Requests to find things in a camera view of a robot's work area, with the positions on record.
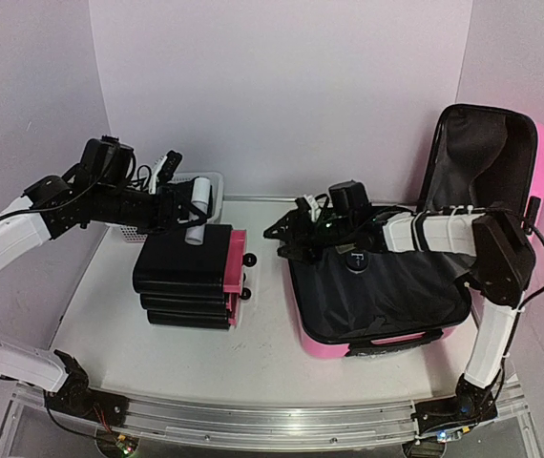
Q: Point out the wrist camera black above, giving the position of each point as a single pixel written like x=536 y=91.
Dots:
x=107 y=161
x=344 y=198

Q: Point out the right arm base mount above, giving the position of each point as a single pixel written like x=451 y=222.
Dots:
x=469 y=406

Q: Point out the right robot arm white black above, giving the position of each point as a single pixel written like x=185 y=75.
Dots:
x=495 y=241

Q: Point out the pink hard-shell suitcase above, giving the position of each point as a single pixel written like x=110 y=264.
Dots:
x=371 y=278

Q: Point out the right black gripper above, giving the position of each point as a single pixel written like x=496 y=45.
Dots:
x=303 y=234

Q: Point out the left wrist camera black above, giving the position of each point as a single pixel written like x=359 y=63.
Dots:
x=107 y=161

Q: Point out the white cosmetic tube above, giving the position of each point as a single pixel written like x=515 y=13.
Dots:
x=195 y=236

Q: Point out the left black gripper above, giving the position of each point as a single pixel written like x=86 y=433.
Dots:
x=166 y=210

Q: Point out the curved aluminium rail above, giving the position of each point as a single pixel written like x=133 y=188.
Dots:
x=279 y=428

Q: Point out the navy round powder compact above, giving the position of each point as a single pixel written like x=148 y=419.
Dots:
x=357 y=262

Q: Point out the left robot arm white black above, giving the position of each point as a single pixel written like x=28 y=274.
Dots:
x=37 y=294

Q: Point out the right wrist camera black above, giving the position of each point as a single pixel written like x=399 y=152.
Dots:
x=344 y=198

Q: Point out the pink and black case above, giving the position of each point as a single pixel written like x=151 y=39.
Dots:
x=196 y=286

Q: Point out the clear glass perfume bottle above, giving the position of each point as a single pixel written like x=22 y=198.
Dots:
x=345 y=248

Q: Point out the white plastic mesh basket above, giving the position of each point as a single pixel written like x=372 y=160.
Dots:
x=204 y=189

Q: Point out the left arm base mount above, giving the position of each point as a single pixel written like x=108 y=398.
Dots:
x=76 y=398

